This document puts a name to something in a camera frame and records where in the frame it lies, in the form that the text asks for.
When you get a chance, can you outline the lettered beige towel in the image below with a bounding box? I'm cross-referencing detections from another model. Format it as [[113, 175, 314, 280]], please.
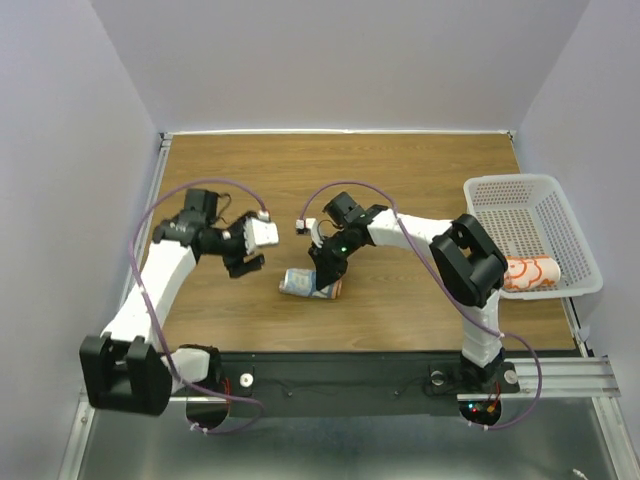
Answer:
[[279, 268, 342, 300]]

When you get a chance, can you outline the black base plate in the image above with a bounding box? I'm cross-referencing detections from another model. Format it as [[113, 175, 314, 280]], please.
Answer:
[[221, 351, 520, 419]]

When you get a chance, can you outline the orange flower towel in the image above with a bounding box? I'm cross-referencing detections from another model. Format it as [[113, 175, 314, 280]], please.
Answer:
[[503, 255, 562, 292]]

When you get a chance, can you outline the white plastic basket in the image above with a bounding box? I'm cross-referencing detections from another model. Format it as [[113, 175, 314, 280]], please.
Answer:
[[463, 174, 603, 300]]

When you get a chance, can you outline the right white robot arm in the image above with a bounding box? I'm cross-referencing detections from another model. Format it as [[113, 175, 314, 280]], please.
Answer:
[[295, 192, 507, 390]]

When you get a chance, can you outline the aluminium rail frame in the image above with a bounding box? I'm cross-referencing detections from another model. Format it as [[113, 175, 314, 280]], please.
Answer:
[[63, 133, 639, 479]]

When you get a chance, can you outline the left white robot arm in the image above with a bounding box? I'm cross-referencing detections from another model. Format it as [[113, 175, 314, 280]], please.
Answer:
[[79, 184, 278, 416]]

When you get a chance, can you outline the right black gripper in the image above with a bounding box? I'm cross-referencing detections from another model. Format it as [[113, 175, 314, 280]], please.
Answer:
[[308, 228, 358, 289]]

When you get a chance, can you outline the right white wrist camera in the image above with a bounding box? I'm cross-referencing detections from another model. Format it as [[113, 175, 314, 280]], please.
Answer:
[[295, 218, 326, 248]]

